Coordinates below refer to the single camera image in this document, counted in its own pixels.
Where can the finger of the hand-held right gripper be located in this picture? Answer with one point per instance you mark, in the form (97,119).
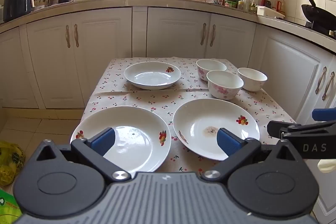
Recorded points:
(281,128)
(325,114)

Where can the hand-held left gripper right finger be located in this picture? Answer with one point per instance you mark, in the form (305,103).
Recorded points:
(228,144)

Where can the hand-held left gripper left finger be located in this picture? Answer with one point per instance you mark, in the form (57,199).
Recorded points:
(103,140)

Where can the white plate fruit print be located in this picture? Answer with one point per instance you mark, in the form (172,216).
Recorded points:
(199,119)
(136,148)
(152,77)

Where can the white ceramic bowl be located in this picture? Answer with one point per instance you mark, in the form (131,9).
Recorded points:
(252,79)

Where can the white bowl pink flowers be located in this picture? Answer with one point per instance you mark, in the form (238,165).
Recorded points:
(223,82)
(210,66)

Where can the person's right hand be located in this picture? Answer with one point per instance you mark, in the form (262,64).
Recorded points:
(328,166)

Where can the cherry print tablecloth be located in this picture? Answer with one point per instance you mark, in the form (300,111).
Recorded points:
(157,103)

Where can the white kitchen cabinet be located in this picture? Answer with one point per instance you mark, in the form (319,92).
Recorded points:
(105,56)

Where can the gas stove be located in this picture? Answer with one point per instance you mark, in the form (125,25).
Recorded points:
(323,28)

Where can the yellow plastic bag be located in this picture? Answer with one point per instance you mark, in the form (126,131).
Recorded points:
(10,161)

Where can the black wok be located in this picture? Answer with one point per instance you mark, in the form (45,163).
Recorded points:
(317,12)

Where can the green package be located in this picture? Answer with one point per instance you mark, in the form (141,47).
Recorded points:
(8,207)

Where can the white rectangular container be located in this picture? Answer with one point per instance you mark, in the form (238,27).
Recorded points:
(269,12)

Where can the cooking oil bottle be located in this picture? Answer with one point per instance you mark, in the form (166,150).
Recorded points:
(281,5)

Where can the clear glass bottle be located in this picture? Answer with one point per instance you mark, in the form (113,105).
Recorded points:
(246,3)
(255,2)

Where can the stone kitchen countertop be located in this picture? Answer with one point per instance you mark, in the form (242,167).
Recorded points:
(168,1)

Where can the black air fryer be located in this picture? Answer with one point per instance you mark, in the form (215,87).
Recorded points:
(15,1)

